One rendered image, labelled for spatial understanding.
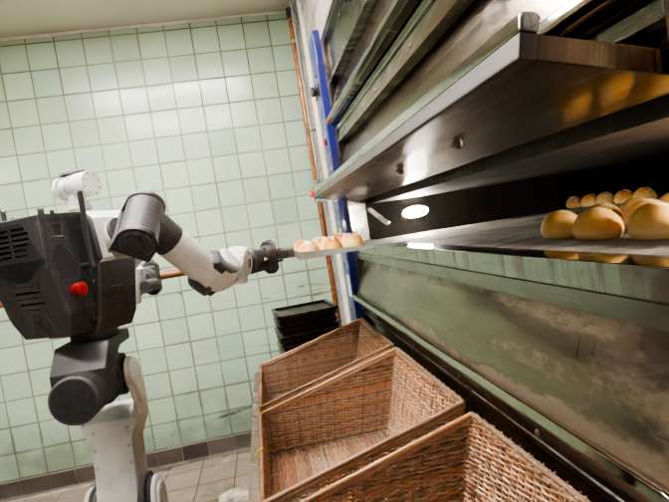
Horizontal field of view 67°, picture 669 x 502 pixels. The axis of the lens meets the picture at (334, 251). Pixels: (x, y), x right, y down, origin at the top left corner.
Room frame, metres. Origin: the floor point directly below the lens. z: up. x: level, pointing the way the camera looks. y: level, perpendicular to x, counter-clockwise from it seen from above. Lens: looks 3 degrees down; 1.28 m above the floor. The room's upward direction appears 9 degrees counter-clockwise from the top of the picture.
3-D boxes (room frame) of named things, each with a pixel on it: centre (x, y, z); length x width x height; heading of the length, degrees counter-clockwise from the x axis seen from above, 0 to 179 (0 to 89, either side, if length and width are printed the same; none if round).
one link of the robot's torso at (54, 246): (1.30, 0.67, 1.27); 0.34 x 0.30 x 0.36; 69
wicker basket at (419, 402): (1.32, 0.04, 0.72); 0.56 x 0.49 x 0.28; 8
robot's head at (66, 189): (1.36, 0.65, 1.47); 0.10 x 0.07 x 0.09; 69
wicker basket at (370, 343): (1.92, 0.12, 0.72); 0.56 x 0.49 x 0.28; 8
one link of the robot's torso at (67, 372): (1.27, 0.65, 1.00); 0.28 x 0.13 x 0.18; 7
